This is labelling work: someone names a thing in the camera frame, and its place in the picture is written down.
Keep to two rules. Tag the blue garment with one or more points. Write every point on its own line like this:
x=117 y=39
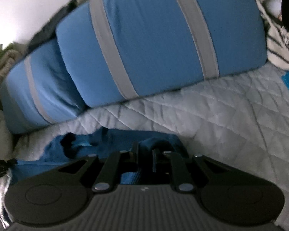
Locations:
x=62 y=150

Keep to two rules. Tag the beige green knitted blanket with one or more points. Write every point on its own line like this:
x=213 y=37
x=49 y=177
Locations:
x=2 y=72

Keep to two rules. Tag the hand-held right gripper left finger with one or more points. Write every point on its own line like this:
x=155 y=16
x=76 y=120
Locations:
x=112 y=168

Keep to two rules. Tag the small blue grey-striped pillow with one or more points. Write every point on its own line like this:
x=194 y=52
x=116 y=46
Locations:
x=50 y=86

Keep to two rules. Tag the large blue grey-striped pillow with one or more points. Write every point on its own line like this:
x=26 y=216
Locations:
x=154 y=41

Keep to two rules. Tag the dark cloth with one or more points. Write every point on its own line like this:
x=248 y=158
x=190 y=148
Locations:
x=50 y=28

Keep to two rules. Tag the grey quilted blanket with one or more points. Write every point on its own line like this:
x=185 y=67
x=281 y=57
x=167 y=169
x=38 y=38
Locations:
x=219 y=120

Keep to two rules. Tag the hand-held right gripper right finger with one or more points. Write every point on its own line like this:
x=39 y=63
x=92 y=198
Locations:
x=177 y=170

